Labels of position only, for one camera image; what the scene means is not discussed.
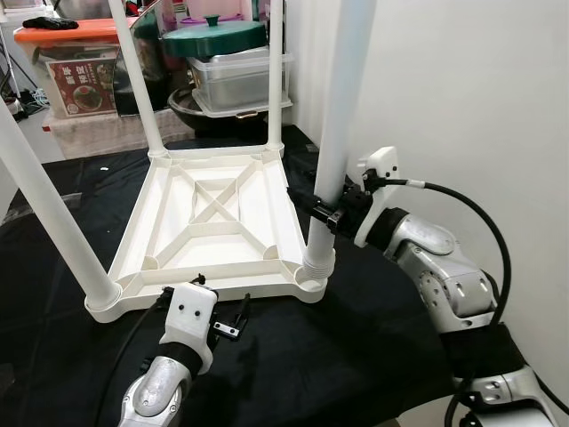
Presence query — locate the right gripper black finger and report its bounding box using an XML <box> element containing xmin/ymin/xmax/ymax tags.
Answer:
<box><xmin>288</xmin><ymin>184</ymin><xmax>344</xmax><ymax>225</ymax></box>

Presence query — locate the white plastic table top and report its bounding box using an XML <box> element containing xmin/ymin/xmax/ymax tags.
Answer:
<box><xmin>84</xmin><ymin>144</ymin><xmax>337</xmax><ymax>324</ymax></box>

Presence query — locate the black tablecloth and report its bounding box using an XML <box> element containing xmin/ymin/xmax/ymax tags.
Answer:
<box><xmin>0</xmin><ymin>125</ymin><xmax>534</xmax><ymax>427</ymax></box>

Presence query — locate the clear plastic container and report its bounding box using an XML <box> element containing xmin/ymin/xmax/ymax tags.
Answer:
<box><xmin>188</xmin><ymin>49</ymin><xmax>294</xmax><ymax>117</ymax></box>

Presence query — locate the black wok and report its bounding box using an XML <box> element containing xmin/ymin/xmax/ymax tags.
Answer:
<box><xmin>167</xmin><ymin>85</ymin><xmax>268</xmax><ymax>134</ymax></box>

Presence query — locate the beige cloth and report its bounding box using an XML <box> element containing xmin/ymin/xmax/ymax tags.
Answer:
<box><xmin>44</xmin><ymin>111</ymin><xmax>192</xmax><ymax>161</ymax></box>

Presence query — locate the black bag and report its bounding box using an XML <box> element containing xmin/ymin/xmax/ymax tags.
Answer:
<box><xmin>133</xmin><ymin>0</ymin><xmax>192</xmax><ymax>112</ymax></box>

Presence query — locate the green pot lid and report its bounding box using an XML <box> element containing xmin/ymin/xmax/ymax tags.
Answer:
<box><xmin>162</xmin><ymin>13</ymin><xmax>268</xmax><ymax>59</ymax></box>

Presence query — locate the red printed box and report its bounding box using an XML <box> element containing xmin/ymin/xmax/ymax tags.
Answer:
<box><xmin>44</xmin><ymin>58</ymin><xmax>118</xmax><ymax>117</ymax></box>

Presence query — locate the pink box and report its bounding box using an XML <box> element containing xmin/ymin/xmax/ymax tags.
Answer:
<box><xmin>173</xmin><ymin>0</ymin><xmax>245</xmax><ymax>23</ymax></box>

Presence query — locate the orange lidded storage box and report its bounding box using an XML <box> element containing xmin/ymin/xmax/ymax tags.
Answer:
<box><xmin>13</xmin><ymin>18</ymin><xmax>143</xmax><ymax>121</ymax></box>

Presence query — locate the small black handheld device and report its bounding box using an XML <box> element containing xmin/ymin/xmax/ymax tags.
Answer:
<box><xmin>22</xmin><ymin>15</ymin><xmax>79</xmax><ymax>30</ymax></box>

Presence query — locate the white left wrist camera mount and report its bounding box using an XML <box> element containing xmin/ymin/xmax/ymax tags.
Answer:
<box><xmin>160</xmin><ymin>283</ymin><xmax>219</xmax><ymax>375</ymax></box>

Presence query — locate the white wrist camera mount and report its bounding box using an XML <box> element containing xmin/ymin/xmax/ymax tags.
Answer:
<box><xmin>354</xmin><ymin>147</ymin><xmax>410</xmax><ymax>248</ymax></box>
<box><xmin>160</xmin><ymin>283</ymin><xmax>219</xmax><ymax>375</ymax></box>

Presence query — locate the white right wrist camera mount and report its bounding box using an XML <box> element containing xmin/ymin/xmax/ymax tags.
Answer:
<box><xmin>354</xmin><ymin>147</ymin><xmax>410</xmax><ymax>248</ymax></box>

